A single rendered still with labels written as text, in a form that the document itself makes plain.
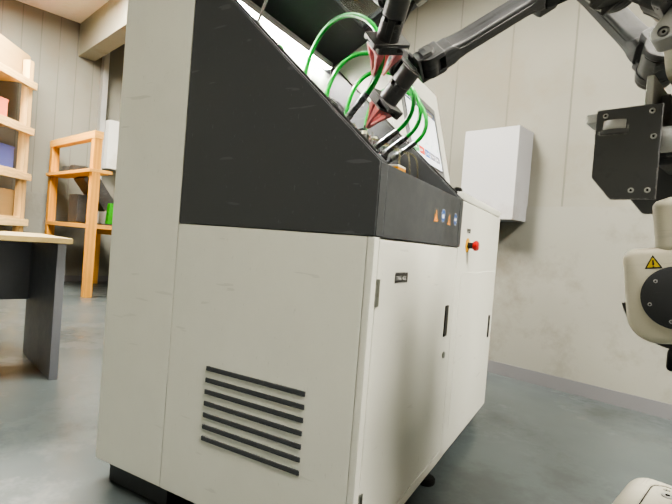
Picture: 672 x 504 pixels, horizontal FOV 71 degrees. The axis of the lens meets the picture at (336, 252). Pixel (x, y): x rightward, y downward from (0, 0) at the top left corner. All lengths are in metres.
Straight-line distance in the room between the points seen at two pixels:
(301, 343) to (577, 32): 2.80
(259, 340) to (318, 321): 0.17
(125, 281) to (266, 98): 0.68
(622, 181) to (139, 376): 1.26
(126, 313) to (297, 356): 0.60
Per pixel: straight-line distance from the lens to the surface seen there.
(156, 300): 1.39
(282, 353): 1.12
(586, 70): 3.34
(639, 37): 1.37
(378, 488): 1.25
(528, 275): 3.20
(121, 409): 1.56
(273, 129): 1.16
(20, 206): 6.20
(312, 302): 1.06
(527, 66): 3.49
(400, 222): 1.11
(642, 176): 0.95
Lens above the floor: 0.77
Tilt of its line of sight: 1 degrees down
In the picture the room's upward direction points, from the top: 5 degrees clockwise
